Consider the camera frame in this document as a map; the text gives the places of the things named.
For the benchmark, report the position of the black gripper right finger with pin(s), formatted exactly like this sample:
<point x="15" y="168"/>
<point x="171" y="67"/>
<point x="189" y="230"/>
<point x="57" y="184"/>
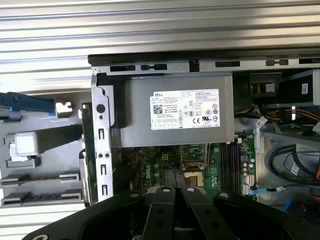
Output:
<point x="207" y="215"/>

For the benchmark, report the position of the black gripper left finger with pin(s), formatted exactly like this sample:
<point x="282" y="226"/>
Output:
<point x="160" y="212"/>

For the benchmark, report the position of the black RAM slot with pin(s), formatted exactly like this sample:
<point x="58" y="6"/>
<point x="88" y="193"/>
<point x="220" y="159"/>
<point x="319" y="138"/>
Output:
<point x="227" y="165"/>
<point x="223" y="165"/>
<point x="233" y="165"/>
<point x="237" y="165"/>

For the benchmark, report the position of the CPU socket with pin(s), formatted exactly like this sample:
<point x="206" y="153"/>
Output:
<point x="193" y="178"/>

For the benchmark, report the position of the green motherboard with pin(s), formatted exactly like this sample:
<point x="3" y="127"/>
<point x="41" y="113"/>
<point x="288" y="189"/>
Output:
<point x="212" y="172"/>

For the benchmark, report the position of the metal socket cover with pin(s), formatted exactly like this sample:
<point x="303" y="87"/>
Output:
<point x="193" y="165"/>

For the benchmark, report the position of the white four-pin power socket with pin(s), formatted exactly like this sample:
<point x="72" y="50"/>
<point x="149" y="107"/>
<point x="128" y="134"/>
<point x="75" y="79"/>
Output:
<point x="165" y="157"/>

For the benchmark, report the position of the grey power supply unit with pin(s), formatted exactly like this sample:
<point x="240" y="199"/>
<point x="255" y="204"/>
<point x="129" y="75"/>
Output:
<point x="135" y="112"/>

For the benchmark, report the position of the grey parts rack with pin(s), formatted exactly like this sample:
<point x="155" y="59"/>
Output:
<point x="50" y="165"/>

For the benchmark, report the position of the black open PC case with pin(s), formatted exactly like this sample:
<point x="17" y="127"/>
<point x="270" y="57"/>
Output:
<point x="165" y="67"/>

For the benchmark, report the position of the grey metal drive cage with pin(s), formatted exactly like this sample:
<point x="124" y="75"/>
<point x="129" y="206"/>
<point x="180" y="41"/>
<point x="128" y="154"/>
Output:
<point x="265" y="77"/>

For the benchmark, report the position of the silver CPU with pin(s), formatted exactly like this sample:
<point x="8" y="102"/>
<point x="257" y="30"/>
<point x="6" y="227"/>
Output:
<point x="26" y="144"/>

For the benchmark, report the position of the hard disk in blue carrier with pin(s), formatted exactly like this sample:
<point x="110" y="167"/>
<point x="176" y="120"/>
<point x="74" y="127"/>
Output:
<point x="30" y="102"/>

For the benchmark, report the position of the graphics card with metal bracket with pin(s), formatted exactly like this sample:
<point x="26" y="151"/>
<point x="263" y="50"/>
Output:
<point x="86" y="125"/>

